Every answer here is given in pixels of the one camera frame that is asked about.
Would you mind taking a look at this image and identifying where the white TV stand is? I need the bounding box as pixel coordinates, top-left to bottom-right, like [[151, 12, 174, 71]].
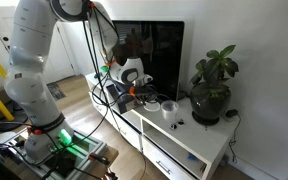
[[84, 72, 240, 180]]

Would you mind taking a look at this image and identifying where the dark blue box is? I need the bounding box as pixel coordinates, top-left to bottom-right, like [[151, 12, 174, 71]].
[[105, 82, 132, 108]]

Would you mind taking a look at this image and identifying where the grey floor mat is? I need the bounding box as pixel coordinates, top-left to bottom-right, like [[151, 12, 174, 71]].
[[46, 81, 67, 101]]

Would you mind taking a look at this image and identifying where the white door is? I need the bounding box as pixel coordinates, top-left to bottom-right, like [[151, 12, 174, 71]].
[[54, 22, 78, 80]]

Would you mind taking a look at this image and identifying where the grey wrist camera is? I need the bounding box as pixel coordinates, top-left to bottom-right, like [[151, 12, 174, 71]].
[[140, 74, 154, 85]]

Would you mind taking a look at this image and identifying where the white round cup lid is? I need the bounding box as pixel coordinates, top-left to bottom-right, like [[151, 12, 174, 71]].
[[143, 100, 161, 113]]

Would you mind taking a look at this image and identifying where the black power adapter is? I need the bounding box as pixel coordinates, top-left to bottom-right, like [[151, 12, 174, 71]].
[[225, 109, 239, 119]]

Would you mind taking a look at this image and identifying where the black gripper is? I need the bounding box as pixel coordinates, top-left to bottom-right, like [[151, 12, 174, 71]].
[[131, 84, 159, 104]]

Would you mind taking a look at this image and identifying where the dark round plant pot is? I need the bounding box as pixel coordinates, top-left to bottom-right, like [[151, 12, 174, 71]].
[[189, 83, 233, 127]]

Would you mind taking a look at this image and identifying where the green leafy houseplant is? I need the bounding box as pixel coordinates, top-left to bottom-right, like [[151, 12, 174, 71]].
[[188, 44, 240, 98]]

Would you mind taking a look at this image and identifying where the black flat screen TV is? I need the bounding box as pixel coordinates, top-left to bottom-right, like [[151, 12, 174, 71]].
[[111, 20, 185, 102]]

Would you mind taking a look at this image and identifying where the small blue object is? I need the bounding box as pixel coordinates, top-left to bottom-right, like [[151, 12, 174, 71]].
[[187, 153, 199, 163]]

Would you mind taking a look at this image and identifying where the black power cable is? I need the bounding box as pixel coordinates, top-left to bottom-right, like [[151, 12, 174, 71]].
[[228, 113, 243, 165]]

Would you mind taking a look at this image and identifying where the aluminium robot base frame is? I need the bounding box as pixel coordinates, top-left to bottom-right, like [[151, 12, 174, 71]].
[[13, 128, 107, 180]]

